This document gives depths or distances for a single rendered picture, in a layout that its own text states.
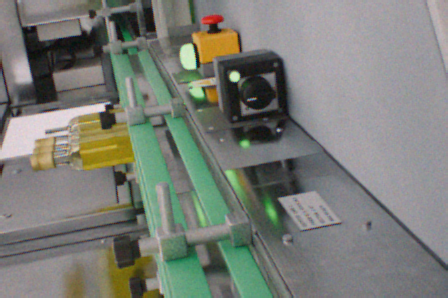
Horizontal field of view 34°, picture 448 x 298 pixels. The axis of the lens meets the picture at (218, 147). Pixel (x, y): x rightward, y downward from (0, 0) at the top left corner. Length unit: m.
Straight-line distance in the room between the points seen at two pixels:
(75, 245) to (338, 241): 0.89
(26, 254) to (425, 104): 1.04
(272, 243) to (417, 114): 0.17
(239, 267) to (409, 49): 0.24
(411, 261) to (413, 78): 0.15
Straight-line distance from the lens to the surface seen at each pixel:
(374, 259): 0.61
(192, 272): 0.66
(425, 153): 0.60
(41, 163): 1.45
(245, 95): 0.95
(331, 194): 0.74
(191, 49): 1.27
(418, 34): 0.58
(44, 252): 1.47
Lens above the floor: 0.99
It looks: 8 degrees down
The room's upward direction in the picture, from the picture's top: 100 degrees counter-clockwise
